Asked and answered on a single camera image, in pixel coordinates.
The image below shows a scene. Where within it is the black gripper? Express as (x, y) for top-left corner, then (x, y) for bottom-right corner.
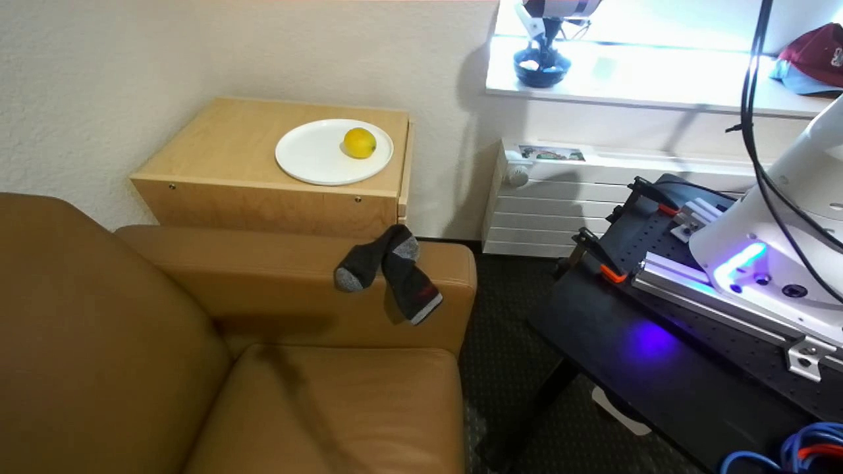
(527, 12), (570, 62)

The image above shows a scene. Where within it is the black bowl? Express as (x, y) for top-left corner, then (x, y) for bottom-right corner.
(512, 48), (575, 90)

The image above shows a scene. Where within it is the white window sill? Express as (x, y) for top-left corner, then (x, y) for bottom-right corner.
(482, 0), (843, 120)

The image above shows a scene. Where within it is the white radiator knob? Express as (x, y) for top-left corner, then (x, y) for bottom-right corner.
(504, 141), (536, 190)

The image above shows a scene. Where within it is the white radiator heater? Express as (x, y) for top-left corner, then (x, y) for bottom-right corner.
(481, 138), (766, 264)

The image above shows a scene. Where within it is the yellow lemon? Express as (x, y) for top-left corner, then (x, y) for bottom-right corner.
(341, 127), (379, 161)

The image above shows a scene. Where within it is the white round plate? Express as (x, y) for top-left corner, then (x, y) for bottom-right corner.
(271, 116), (396, 186)

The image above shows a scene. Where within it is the red baseball cap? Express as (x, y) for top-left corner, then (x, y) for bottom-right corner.
(769, 22), (843, 98)

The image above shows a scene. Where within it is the black sock with red stripe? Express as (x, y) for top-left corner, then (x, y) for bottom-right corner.
(379, 234), (445, 328)

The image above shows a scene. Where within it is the black grey sock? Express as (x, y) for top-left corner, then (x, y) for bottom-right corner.
(332, 220), (417, 294)

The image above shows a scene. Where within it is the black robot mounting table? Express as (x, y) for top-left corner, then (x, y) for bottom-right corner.
(499, 172), (843, 459)

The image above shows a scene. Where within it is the light wooden drawer cabinet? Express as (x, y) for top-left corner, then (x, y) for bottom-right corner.
(129, 98), (415, 243)

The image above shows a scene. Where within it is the white paper scrap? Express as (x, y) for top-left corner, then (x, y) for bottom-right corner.
(587, 384), (654, 436)

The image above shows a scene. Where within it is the brown leather armchair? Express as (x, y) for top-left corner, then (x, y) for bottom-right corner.
(0, 191), (482, 474)

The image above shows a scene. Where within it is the orange handled black clamp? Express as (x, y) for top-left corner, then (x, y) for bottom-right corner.
(573, 224), (632, 290)
(625, 173), (685, 220)

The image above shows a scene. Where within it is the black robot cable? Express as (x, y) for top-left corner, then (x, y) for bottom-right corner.
(724, 0), (843, 306)

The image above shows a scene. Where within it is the aluminium profile rail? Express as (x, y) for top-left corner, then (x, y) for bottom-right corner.
(629, 247), (843, 384)

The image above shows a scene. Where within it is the blue cable bundle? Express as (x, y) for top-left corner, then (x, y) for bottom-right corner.
(720, 419), (843, 474)

